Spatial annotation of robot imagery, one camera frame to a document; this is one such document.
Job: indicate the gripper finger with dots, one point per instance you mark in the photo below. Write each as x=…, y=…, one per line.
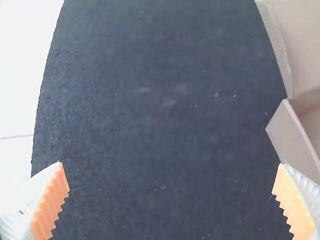
x=302, y=207
x=35, y=205

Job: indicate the cardboard box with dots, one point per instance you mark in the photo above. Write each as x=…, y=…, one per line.
x=305, y=37

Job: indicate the black mat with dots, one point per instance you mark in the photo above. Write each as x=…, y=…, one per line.
x=160, y=112

